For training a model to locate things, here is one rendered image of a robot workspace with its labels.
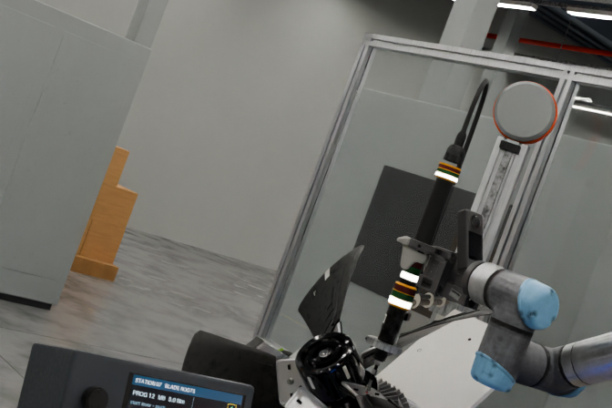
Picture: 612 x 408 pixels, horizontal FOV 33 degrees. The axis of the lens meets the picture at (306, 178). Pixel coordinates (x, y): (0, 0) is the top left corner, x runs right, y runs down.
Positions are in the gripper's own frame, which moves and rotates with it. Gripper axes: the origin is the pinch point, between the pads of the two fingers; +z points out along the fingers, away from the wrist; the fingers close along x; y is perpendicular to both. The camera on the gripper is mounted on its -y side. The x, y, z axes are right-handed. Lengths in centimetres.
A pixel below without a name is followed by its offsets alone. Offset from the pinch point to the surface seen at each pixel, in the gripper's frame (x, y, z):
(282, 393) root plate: -4.2, 37.9, 14.6
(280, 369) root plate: -5.4, 33.6, 16.4
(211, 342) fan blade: -11.5, 35.3, 33.3
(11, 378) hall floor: 112, 152, 364
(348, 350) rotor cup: -3.7, 23.7, 1.9
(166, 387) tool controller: -71, 25, -43
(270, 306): 70, 39, 123
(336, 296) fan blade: 6.3, 17.1, 21.8
